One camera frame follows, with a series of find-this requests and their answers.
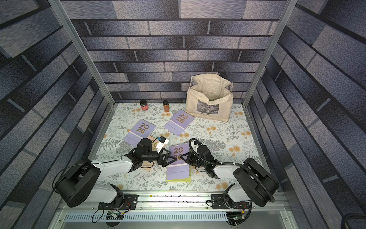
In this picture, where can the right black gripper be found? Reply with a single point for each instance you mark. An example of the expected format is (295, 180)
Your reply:
(193, 158)

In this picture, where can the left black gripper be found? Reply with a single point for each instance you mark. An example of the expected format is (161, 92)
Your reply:
(161, 162)

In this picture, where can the purple calendar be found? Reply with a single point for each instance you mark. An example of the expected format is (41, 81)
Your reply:
(179, 169)
(179, 122)
(139, 131)

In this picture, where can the yellow-green 2026 desk calendar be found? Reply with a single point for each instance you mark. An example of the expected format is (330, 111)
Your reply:
(182, 180)

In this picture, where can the peach 2026 desk calendar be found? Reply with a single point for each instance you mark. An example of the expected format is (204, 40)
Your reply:
(145, 146)

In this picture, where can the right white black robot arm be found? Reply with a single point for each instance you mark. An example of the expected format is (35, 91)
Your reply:
(252, 181)

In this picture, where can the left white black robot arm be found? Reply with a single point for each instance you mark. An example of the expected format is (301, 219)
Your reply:
(77, 184)

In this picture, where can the floral patterned table mat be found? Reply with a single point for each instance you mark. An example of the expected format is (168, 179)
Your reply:
(230, 141)

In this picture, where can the amber spice bottle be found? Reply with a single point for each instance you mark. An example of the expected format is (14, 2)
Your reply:
(166, 106)

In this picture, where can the dark jar red label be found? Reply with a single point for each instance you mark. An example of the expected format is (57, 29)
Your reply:
(144, 105)

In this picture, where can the beige canvas tote bag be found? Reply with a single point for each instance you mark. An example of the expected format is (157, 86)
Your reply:
(210, 96)

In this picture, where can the right circuit board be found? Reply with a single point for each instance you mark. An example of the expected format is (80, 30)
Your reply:
(235, 218)

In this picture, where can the circuit board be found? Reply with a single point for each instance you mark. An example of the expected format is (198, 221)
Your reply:
(114, 216)
(235, 218)

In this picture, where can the left circuit board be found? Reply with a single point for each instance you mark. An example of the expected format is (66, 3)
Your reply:
(114, 216)

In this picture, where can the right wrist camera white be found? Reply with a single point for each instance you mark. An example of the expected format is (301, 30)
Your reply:
(195, 145)

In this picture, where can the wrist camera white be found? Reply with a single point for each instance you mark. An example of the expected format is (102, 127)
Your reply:
(195, 145)
(161, 143)

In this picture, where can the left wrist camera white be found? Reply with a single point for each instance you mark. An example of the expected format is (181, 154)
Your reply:
(161, 143)

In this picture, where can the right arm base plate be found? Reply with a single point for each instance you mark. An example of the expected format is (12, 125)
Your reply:
(222, 202)

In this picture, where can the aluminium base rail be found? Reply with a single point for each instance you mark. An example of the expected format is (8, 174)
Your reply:
(175, 210)

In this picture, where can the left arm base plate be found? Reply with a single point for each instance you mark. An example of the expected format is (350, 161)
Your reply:
(128, 202)

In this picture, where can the left aluminium frame post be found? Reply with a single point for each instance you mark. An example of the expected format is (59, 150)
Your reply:
(80, 47)

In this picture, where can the aluminium frame post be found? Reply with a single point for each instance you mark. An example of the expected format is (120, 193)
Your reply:
(289, 7)
(80, 47)

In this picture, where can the right aluminium frame post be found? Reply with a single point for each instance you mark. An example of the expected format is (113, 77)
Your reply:
(289, 7)

